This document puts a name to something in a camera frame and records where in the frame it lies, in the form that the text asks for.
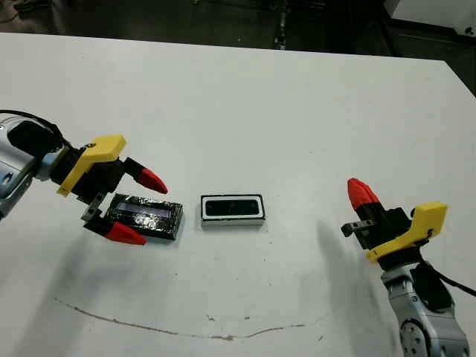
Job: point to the left gripper yellow bracket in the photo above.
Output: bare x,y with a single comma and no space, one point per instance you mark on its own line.
96,175

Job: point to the right gripper yellow bracket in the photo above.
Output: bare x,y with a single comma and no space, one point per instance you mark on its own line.
401,230

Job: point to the shiny black box lid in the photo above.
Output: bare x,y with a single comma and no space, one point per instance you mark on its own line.
156,219

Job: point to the slim black camera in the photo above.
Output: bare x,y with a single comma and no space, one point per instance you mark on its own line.
230,207

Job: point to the black box base white lining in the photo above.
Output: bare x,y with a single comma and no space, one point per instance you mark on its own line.
230,223

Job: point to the white cabinet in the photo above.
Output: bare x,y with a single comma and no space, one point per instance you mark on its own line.
431,15

